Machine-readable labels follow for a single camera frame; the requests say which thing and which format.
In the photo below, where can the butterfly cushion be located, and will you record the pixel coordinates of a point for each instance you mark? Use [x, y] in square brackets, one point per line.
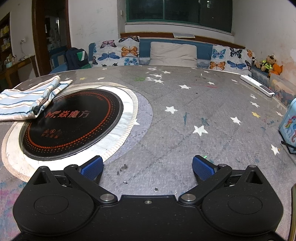
[231, 60]
[118, 52]

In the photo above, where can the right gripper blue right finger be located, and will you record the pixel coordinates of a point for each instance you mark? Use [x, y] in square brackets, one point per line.
[210, 177]

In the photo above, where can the black round induction cooktop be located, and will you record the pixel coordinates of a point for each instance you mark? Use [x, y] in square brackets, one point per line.
[70, 124]

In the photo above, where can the orange plush toy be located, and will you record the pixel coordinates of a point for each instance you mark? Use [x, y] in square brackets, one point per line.
[276, 70]

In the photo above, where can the book on window ledge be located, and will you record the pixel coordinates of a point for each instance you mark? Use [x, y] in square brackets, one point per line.
[183, 36]

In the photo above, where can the grey pillow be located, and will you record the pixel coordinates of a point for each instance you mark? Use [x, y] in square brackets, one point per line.
[170, 54]

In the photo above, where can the white remote control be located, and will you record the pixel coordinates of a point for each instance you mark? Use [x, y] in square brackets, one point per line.
[257, 85]

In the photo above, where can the left butterfly cushion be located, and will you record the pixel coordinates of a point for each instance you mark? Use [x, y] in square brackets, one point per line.
[118, 52]

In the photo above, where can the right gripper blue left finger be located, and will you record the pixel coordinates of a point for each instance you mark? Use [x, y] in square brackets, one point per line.
[87, 177]

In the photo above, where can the light blue unicorn box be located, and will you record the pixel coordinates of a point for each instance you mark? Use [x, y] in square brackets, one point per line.
[288, 126]

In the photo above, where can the dark backpack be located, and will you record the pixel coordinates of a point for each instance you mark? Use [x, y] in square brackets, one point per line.
[77, 59]

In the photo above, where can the teddy bear yellow vest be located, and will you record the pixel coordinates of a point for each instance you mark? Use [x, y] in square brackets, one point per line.
[267, 64]

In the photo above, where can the wooden side table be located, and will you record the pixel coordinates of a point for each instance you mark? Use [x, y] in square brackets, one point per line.
[8, 72]

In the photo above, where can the wooden door frame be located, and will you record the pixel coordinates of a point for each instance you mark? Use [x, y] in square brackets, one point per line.
[40, 11]

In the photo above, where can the right butterfly cushion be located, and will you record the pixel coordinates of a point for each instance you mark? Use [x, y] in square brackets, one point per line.
[231, 60]

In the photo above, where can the blue striped shirt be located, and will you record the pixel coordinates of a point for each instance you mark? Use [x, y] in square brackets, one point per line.
[19, 105]

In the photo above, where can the grey star table cover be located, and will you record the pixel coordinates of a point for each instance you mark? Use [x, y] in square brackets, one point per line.
[170, 115]

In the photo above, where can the window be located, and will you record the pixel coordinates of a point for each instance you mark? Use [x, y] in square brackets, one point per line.
[215, 14]

